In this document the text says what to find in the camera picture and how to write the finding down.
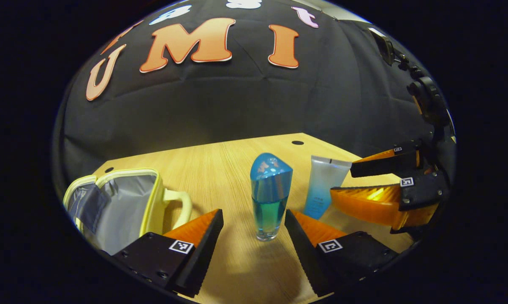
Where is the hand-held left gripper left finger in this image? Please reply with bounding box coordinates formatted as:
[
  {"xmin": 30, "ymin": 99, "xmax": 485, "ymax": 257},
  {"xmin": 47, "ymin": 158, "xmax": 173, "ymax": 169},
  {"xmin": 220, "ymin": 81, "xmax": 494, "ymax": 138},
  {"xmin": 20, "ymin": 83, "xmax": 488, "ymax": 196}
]
[{"xmin": 112, "ymin": 209, "xmax": 224, "ymax": 298}]

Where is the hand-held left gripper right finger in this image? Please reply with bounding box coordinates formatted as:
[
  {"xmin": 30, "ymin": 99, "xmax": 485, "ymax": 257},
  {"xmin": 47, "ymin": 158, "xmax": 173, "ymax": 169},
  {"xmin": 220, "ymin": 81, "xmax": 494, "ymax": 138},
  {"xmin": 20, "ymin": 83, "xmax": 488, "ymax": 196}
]
[{"xmin": 285, "ymin": 209, "xmax": 400, "ymax": 297}]

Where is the blue glass bottle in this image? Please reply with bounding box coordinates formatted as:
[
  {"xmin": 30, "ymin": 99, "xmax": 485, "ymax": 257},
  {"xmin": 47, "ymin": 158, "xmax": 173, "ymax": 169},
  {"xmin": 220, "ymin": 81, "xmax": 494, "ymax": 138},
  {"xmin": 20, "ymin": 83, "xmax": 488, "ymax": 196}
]
[{"xmin": 250, "ymin": 153, "xmax": 293, "ymax": 242}]

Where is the pale blue tube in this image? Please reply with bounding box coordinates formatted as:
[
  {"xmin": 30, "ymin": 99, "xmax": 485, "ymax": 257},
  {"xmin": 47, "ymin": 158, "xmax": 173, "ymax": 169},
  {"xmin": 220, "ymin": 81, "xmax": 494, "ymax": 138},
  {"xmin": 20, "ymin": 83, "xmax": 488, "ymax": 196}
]
[{"xmin": 303, "ymin": 155, "xmax": 353, "ymax": 220}]

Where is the pale yellow suitcase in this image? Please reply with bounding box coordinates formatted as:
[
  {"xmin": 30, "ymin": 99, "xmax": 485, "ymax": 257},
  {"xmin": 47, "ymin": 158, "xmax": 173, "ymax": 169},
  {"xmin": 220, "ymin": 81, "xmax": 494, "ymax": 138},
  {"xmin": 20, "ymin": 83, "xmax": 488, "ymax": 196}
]
[{"xmin": 63, "ymin": 168, "xmax": 193, "ymax": 256}]

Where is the black backdrop cloth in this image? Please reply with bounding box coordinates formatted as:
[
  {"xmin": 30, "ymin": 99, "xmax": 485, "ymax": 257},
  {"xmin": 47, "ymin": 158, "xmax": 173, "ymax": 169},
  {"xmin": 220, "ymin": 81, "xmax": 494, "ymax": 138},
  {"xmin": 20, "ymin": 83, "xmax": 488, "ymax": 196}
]
[{"xmin": 53, "ymin": 0, "xmax": 457, "ymax": 195}]

